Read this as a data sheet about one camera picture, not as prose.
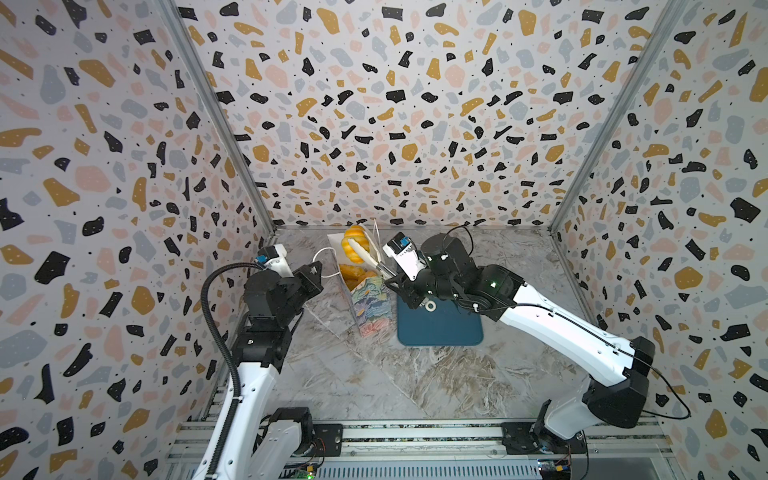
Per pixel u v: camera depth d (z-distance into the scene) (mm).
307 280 617
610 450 744
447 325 931
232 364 458
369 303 818
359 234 688
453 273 491
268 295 506
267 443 568
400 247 564
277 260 627
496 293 463
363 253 659
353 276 920
